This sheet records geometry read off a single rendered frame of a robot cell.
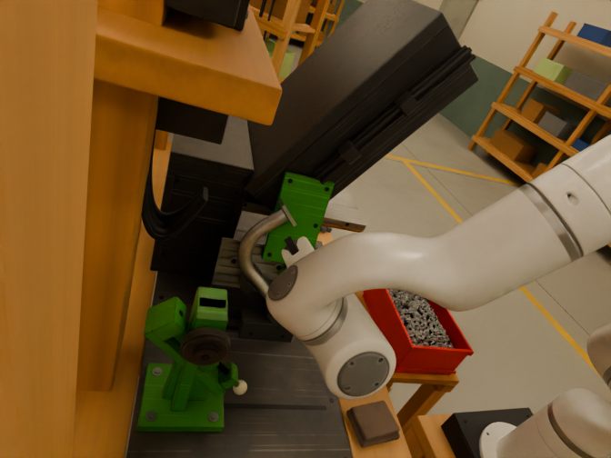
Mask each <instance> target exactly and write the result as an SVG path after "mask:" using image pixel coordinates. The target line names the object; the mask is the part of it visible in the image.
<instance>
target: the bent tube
mask: <svg viewBox="0 0 611 458"><path fill-rule="evenodd" d="M278 202H279V203H280V205H281V206H282V208H281V209H280V210H278V211H276V212H275V213H273V214H271V215H269V216H268V217H267V218H265V219H264V220H262V221H260V222H259V223H257V224H255V225H254V226H252V227H251V228H250V229H249V230H248V231H247V232H246V234H245V236H244V237H243V239H242V241H241V243H240V245H239V249H238V263H239V267H240V269H241V271H242V273H243V275H244V276H245V278H246V279H247V280H248V281H249V282H250V283H251V285H253V286H254V288H255V289H256V290H257V291H258V292H259V293H260V294H261V295H262V296H263V297H264V298H265V299H266V294H267V290H268V288H269V286H270V284H269V283H268V282H267V281H266V279H265V278H264V277H263V276H262V275H261V274H260V273H259V272H258V271H257V270H256V268H255V267H254V265H253V262H252V252H253V248H254V246H255V244H256V242H257V241H258V240H259V239H260V238H261V237H262V236H264V235H265V234H267V233H269V232H271V231H272V230H274V229H276V228H277V227H278V226H280V225H281V224H283V223H285V222H287V221H289V220H290V222H291V223H292V225H293V226H296V222H295V220H294V218H293V217H292V215H291V214H290V213H289V211H288V210H287V208H286V206H285V204H284V202H283V201H282V199H281V200H279V201H278Z"/></svg>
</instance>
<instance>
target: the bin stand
mask: <svg viewBox="0 0 611 458"><path fill-rule="evenodd" d="M363 294H364V292H356V293H355V295H356V297H357V298H358V300H359V301H360V302H361V304H362V305H363V306H364V307H365V309H366V310H367V312H368V313H369V311H368V309H367V306H366V302H365V299H364V297H363ZM369 315H370V314H369ZM370 316H371V315H370ZM459 382H460V381H459V379H458V377H457V375H456V374H454V373H451V374H450V375H441V374H422V373H393V375H392V377H391V379H390V380H389V382H388V383H387V384H386V388H387V391H388V392H390V391H391V390H392V387H391V386H392V385H393V383H421V384H422V385H421V386H420V387H419V388H418V389H417V391H416V392H415V393H414V394H413V395H412V397H411V398H410V399H409V400H408V401H407V403H406V404H405V405H404V406H403V408H402V409H401V410H400V411H399V412H398V414H397V415H396V416H397V419H398V421H399V423H400V426H401V429H402V431H403V434H404V435H405V434H406V432H407V431H408V430H409V429H410V428H411V427H412V426H411V422H413V421H414V419H415V418H416V417H417V416H418V415H426V414H427V413H428V412H429V411H430V410H431V409H432V407H433V406H434V405H435V404H436V403H437V402H438V401H439V400H440V399H441V397H442V396H443V395H444V394H445V393H450V392H451V391H452V390H453V389H454V388H455V386H456V385H457V384H458V383H459Z"/></svg>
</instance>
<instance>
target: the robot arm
mask: <svg viewBox="0 0 611 458"><path fill-rule="evenodd" d="M285 243H286V247H285V249H282V256H283V258H284V261H285V264H286V266H287V268H286V269H285V270H284V271H283V272H282V273H281V274H280V275H278V276H277V277H276V278H275V280H274V281H273V282H272V283H271V284H270V286H269V288H268V290H267V294H266V305H267V308H268V311H269V313H270V314H271V315H272V316H273V317H274V318H275V319H276V321H277V322H279V323H280V324H281V325H282V326H283V327H285V329H286V330H287V331H288V332H290V333H291V334H292V335H294V336H295V337H296V338H297V339H298V340H300V341H301V342H302V343H303V344H304V345H305V347H306V348H307V349H308V350H309V351H310V353H311V354H312V355H313V356H314V358H315V359H316V362H317V364H318V367H319V369H320V371H321V374H322V375H323V378H324V380H325V383H326V386H327V388H328V389H329V391H330V392H331V393H332V394H334V395H335V396H337V397H339V398H342V399H345V400H359V399H363V398H366V397H368V396H370V395H372V394H374V393H377V392H378V391H379V390H381V389H382V388H383V387H384V386H385V385H386V384H387V383H388V382H389V380H390V379H391V377H392V375H393V373H394V371H395V368H396V354H395V351H394V350H393V348H392V346H391V345H390V343H389V342H388V341H387V340H386V338H385V337H384V335H383V334H382V332H381V331H380V330H379V328H378V327H377V325H376V323H375V322H374V321H373V319H372V318H371V316H370V315H369V313H368V312H367V310H366V309H365V307H364V306H363V305H362V304H361V302H360V301H359V300H358V298H357V297H356V295H355V293H356V292H360V291H365V290H372V289H395V290H401V291H406V292H409V293H412V294H417V295H419V296H422V297H424V298H426V299H428V300H430V301H432V302H434V303H436V304H438V305H440V306H442V307H444V308H446V309H447V310H450V311H454V312H465V311H469V310H473V309H476V308H477V307H480V306H482V305H485V304H488V303H490V302H492V301H494V300H495V299H497V298H499V297H501V296H503V295H505V294H508V293H510V292H512V291H514V290H516V289H518V288H520V287H522V286H524V285H526V284H529V283H531V282H533V281H534V280H536V279H538V278H540V277H542V276H545V275H547V274H550V273H552V272H554V271H555V270H557V269H559V268H561V267H563V266H565V265H567V264H570V263H572V262H574V261H575V260H577V259H580V258H581V257H584V256H586V255H588V254H591V253H593V252H594V251H596V250H598V249H600V248H602V247H604V246H606V245H608V244H611V134H610V135H608V136H607V137H605V138H603V139H601V140H599V141H598V142H596V143H594V144H592V145H590V146H588V147H587V148H586V149H584V150H583V151H581V152H579V153H577V154H575V155H573V156H572V157H570V158H568V159H567V160H565V161H564V162H563V163H561V164H558V165H557V166H555V167H553V168H552V169H550V170H548V171H547V172H545V173H543V174H541V175H539V176H538V177H537V178H535V179H533V180H532V181H530V182H528V183H527V184H524V185H522V186H521V187H519V188H517V189H516V190H515V191H513V192H512V193H510V194H508V195H506V196H504V197H503V198H501V199H499V200H498V201H496V202H495V203H493V204H491V205H489V206H488V207H487V208H485V209H483V210H482V211H480V212H478V213H477V214H474V215H473V216H471V217H469V218H468V219H466V220H465V221H464V222H462V223H460V224H458V225H457V226H455V227H453V228H452V229H450V230H448V231H447V232H445V233H443V234H440V235H437V236H431V237H422V236H415V235H410V234H400V233H393V232H383V231H370V232H361V233H355V234H349V235H345V236H342V237H339V238H337V239H335V240H334V241H332V242H330V243H328V244H325V245H323V246H321V247H319V248H318V249H316V250H315V249H314V248H313V246H312V245H311V244H310V242H309V241H308V239H307V238H306V237H304V236H303V237H301V238H299V239H297V240H294V241H293V240H292V238H291V236H289V237H287V238H286V239H285ZM586 349H587V353H588V356H589V359H590V361H591V363H592V365H594V367H595V369H596V371H597V372H598V373H599V375H600V376H601V378H602V379H603V380H604V382H605V383H606V385H607V386H608V388H609V389H610V390H611V323H609V324H605V325H603V326H599V327H598V328H597V329H595V330H594V331H593V332H592V333H591V334H590V335H589V337H588V340H587V344H586ZM479 451H480V456H481V458H608V457H609V456H611V403H610V402H608V401H607V400H605V399H604V398H603V397H601V396H600V395H598V394H596V393H594V392H592V391H590V390H587V389H584V388H574V389H571V390H569V391H567V392H565V393H562V394H561V395H560V396H558V397H557V398H556V399H555V400H554V401H552V402H551V403H549V404H548V405H546V406H545V407H543V408H542V409H541V410H540V411H538V412H537V413H535V414H534V415H532V416H531V417H530V418H528V419H527V420H526V421H524V422H523V423H521V424H520V425H518V426H517V427H516V426H514V425H512V424H510V423H500V422H497V423H491V424H489V425H488V426H487V427H486V428H485V429H484V430H483V432H482V433H481V435H480V439H479Z"/></svg>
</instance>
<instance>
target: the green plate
mask: <svg viewBox="0 0 611 458"><path fill-rule="evenodd" d="M334 185H335V184H334V183H333V182H329V181H327V182H325V183H324V184H321V183H320V179H318V180H317V179H316V178H313V177H309V176H305V175H300V174H294V173H289V172H285V174H284V178H283V181H282V184H281V187H280V191H279V195H278V197H277V201H276V205H275V210H274V213H275V212H276V211H278V210H280V209H281V208H282V206H281V205H280V203H279V202H278V201H279V200H281V199H282V201H283V202H284V204H285V206H286V208H287V210H288V211H289V213H290V214H291V215H292V217H293V218H294V220H295V222H296V226H293V225H292V223H291V222H290V220H289V221H287V222H285V223H283V224H281V225H280V226H278V227H277V228H276V229H274V230H272V231H271V232H269V233H268V235H267V238H266V241H265V247H264V251H263V253H262V260H267V261H272V262H279V263H285V261H284V258H283V256H282V249H285V247H286V243H285V239H286V238H287V237H289V236H291V238H292V240H293V241H294V240H297V239H299V238H301V237H303V236H304V237H306V238H307V239H308V241H309V242H310V244H311V245H312V246H313V248H315V245H316V240H317V237H318V234H319V231H320V228H321V225H322V222H323V219H324V216H325V213H326V208H327V206H328V203H329V199H330V196H331V193H332V191H333V188H334ZM271 214H273V212H272V211H271ZM271 214H270V215H271Z"/></svg>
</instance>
